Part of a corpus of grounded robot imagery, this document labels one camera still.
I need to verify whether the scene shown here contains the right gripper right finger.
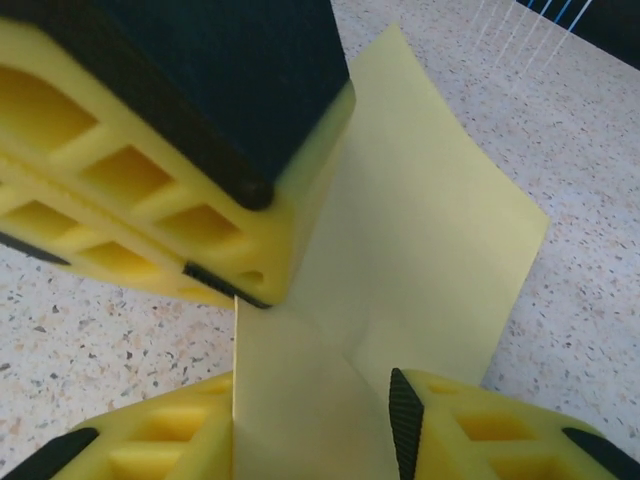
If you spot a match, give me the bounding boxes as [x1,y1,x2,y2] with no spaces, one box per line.
[388,367,640,480]

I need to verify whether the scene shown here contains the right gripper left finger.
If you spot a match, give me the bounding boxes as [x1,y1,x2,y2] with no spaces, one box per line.
[0,369,236,480]

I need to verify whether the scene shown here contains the yellow cloth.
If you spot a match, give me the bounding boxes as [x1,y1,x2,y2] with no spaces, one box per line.
[232,22,551,480]

